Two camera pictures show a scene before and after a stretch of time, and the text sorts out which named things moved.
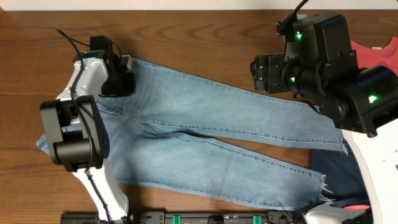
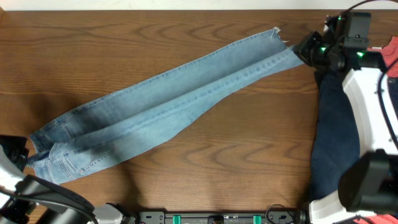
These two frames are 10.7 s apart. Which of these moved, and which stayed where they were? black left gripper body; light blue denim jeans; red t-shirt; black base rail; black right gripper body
Moved: black left gripper body; black right gripper body; light blue denim jeans
Stayed: red t-shirt; black base rail
